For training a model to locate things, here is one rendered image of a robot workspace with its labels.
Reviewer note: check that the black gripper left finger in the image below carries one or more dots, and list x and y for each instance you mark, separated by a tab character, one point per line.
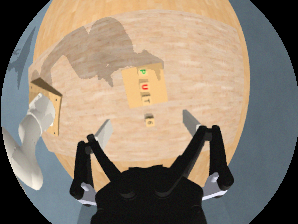
82	187

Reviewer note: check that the tan flat mat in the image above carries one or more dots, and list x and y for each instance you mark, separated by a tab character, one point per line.
156	80

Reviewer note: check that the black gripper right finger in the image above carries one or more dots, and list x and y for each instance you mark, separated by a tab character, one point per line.
220	178

